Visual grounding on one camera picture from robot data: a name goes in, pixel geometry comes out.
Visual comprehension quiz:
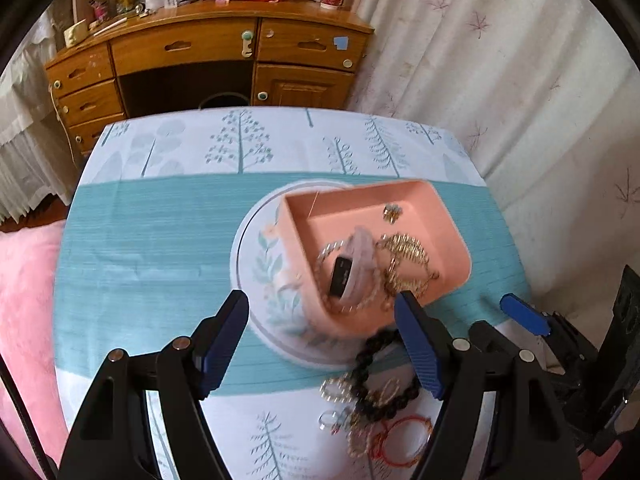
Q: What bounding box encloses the small pearl bracelet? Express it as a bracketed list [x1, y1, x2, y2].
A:
[320, 374, 362, 404]

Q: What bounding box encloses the white floral round plate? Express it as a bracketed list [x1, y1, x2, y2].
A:
[230, 180, 401, 369]

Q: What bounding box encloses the pink plastic tray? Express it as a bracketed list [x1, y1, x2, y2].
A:
[277, 178, 474, 337]

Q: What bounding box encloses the black bead bracelet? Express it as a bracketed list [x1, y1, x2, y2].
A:
[349, 330, 424, 419]

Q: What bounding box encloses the gold chain necklace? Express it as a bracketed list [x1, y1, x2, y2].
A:
[376, 232, 442, 307]

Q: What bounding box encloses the white leaf print curtain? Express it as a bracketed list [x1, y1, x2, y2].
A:
[345, 0, 640, 323]

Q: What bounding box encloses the tree print tablecloth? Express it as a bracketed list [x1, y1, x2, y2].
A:
[52, 107, 534, 480]

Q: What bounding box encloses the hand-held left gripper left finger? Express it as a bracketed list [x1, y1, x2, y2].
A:
[59, 290, 250, 480]

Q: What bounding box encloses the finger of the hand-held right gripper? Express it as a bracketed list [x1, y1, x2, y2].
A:
[499, 292, 598, 373]

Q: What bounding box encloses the red string bracelet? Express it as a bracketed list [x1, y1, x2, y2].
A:
[372, 414, 434, 467]

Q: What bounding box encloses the wooden dresser desk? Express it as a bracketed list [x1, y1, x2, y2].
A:
[44, 0, 376, 159]

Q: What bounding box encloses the gold loop ornament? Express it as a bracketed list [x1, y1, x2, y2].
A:
[366, 379, 402, 409]

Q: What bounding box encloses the pink fuzzy blanket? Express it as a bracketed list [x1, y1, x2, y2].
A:
[0, 220, 72, 473]

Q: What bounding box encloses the pink smart band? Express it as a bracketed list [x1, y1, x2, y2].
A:
[327, 227, 379, 307]

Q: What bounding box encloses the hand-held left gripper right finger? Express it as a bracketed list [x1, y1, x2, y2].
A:
[394, 290, 584, 480]

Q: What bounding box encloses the yellow green box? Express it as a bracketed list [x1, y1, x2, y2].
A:
[62, 19, 90, 47]

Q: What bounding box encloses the silver ring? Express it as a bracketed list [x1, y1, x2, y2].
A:
[319, 409, 352, 435]

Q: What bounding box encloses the white lace curtain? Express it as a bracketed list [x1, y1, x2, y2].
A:
[0, 10, 77, 226]

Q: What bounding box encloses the gold pearl bracelet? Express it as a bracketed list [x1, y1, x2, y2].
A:
[347, 422, 387, 459]

